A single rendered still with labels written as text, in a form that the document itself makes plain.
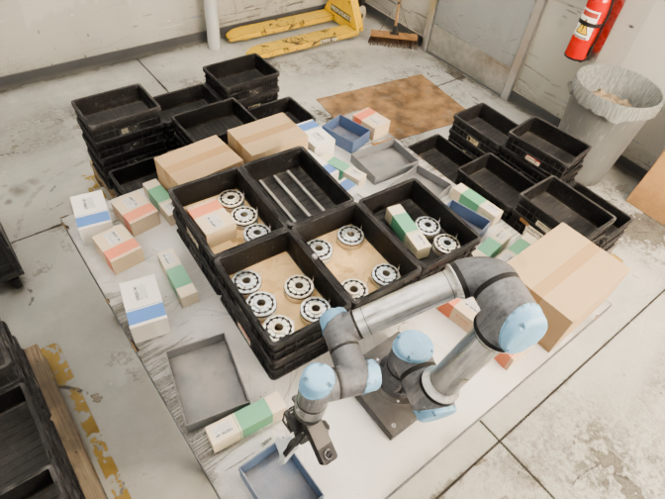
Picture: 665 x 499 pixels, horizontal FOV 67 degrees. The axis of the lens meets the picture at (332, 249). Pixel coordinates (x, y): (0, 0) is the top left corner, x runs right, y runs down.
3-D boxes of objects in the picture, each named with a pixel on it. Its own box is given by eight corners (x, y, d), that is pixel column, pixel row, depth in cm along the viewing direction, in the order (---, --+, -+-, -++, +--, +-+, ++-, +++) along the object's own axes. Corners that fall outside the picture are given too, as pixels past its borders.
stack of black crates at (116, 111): (152, 145, 330) (139, 82, 296) (173, 169, 315) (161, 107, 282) (91, 164, 311) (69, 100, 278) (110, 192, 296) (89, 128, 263)
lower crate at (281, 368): (345, 344, 177) (349, 325, 168) (271, 384, 164) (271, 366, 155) (288, 268, 198) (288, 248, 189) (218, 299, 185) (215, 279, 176)
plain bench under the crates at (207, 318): (542, 386, 251) (612, 304, 200) (273, 625, 178) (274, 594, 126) (344, 202, 330) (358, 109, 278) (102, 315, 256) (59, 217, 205)
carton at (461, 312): (487, 316, 190) (493, 305, 185) (469, 335, 184) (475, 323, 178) (452, 291, 197) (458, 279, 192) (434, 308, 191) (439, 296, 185)
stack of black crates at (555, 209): (578, 274, 286) (617, 218, 252) (546, 298, 272) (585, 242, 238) (522, 232, 305) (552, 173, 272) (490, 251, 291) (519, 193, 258)
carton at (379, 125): (388, 133, 266) (390, 120, 260) (372, 141, 260) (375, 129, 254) (365, 119, 273) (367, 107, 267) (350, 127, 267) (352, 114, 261)
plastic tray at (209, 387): (166, 358, 167) (164, 351, 163) (225, 340, 174) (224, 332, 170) (187, 433, 151) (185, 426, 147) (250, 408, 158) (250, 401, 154)
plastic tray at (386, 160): (373, 185, 236) (375, 177, 232) (349, 161, 246) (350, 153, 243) (417, 168, 248) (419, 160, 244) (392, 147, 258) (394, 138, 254)
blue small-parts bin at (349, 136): (368, 141, 259) (370, 130, 254) (351, 153, 251) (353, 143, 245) (338, 125, 266) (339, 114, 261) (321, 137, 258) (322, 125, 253)
